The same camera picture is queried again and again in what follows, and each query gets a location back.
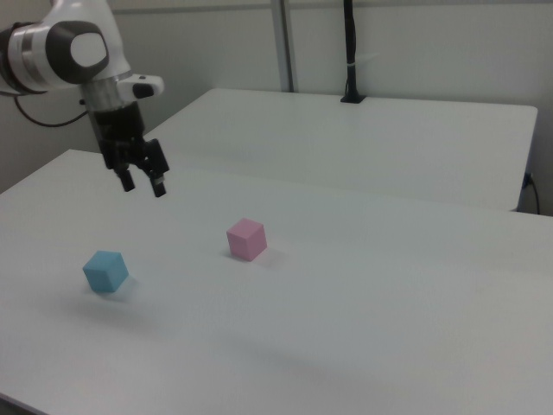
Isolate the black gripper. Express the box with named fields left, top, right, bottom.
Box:
left=87, top=101, right=170, bottom=199

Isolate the blue cube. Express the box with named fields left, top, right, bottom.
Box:
left=82, top=250, right=130, bottom=295

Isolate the pink cube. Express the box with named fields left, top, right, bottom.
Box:
left=226, top=217, right=268, bottom=263

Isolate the white rounded-corner side table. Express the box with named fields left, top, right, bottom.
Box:
left=144, top=88, right=539, bottom=214

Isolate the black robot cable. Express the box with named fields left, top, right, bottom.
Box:
left=14, top=95, right=90, bottom=128

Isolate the grey wall partition post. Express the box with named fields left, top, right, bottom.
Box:
left=270, top=0, right=300, bottom=93

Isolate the black camera pole with base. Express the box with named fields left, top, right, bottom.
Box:
left=340, top=0, right=368, bottom=105

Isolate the black cable with blue plug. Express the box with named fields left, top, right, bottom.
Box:
left=523, top=171, right=542, bottom=214

